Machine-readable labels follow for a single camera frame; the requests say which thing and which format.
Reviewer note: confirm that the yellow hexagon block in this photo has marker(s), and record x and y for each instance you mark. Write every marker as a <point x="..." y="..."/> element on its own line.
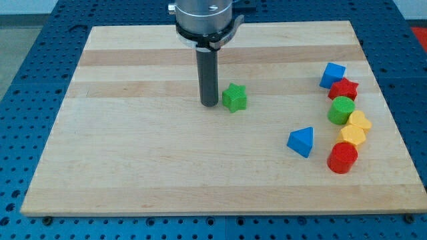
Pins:
<point x="351" y="134"/>

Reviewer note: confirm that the red star block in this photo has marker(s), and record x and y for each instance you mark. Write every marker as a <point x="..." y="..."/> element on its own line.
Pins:
<point x="344" y="87"/>

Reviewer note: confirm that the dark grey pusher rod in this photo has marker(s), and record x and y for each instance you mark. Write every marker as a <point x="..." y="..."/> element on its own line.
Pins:
<point x="207" y="70"/>

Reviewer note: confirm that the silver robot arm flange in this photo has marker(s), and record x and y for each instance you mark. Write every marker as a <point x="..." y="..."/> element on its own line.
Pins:
<point x="205" y="25"/>

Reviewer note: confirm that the wooden board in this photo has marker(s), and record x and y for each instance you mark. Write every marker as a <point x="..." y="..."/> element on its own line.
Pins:
<point x="132" y="139"/>

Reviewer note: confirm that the blue triangle block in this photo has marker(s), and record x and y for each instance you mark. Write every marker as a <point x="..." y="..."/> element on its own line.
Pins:
<point x="301" y="141"/>

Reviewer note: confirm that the yellow heart block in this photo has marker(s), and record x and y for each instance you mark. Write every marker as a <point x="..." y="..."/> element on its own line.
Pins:
<point x="358" y="119"/>

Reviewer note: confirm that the blue cube block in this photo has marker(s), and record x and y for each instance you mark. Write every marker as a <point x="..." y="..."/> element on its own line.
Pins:
<point x="332" y="73"/>

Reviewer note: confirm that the green star block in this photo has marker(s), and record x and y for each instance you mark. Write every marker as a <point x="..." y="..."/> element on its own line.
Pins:
<point x="235" y="98"/>

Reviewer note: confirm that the green cylinder block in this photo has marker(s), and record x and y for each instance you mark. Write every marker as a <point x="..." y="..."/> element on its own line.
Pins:
<point x="340" y="110"/>

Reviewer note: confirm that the red cylinder block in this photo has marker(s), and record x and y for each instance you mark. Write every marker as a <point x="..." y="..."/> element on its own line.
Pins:
<point x="342" y="157"/>

